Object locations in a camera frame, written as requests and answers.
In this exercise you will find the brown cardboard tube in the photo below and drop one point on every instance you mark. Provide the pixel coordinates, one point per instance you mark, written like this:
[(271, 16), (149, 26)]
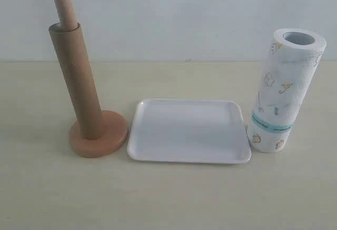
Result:
[(73, 59)]

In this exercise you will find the white printed paper towel roll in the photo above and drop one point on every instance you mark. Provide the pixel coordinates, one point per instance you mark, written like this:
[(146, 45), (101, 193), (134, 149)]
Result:
[(293, 57)]

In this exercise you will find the wooden paper towel holder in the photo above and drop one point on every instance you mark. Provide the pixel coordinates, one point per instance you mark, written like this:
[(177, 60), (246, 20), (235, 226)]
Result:
[(115, 125)]

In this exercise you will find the white rectangular plastic tray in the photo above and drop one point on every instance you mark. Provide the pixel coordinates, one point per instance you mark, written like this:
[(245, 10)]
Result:
[(188, 131)]

